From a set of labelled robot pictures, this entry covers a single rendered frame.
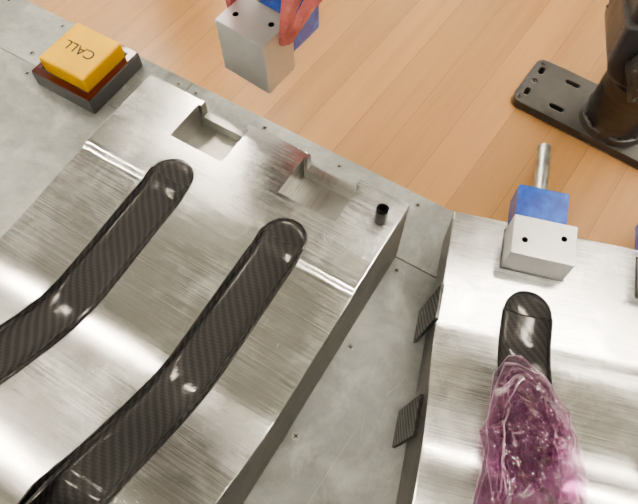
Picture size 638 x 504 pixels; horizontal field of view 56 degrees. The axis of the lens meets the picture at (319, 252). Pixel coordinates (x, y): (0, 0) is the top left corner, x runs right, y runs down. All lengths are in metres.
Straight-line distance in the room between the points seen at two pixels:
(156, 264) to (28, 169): 0.23
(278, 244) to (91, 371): 0.16
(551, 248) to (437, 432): 0.18
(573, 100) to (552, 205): 0.19
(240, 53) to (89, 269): 0.21
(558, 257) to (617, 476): 0.16
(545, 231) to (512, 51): 0.29
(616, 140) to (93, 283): 0.51
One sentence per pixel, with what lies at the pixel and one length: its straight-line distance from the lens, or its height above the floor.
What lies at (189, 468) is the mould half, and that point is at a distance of 0.41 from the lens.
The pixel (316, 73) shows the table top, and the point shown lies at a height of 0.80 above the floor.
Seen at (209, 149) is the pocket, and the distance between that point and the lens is 0.55.
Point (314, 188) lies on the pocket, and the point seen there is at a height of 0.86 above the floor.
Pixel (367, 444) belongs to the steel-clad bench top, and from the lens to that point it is 0.51.
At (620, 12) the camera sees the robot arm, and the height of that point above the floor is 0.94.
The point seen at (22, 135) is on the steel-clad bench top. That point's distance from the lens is 0.70.
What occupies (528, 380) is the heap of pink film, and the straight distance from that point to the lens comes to 0.45.
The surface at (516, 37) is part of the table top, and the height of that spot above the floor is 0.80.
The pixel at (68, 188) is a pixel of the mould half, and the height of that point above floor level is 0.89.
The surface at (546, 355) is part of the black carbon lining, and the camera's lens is 0.50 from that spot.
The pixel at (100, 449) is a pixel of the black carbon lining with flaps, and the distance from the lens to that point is 0.42.
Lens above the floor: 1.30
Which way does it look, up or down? 63 degrees down
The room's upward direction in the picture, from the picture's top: 1 degrees clockwise
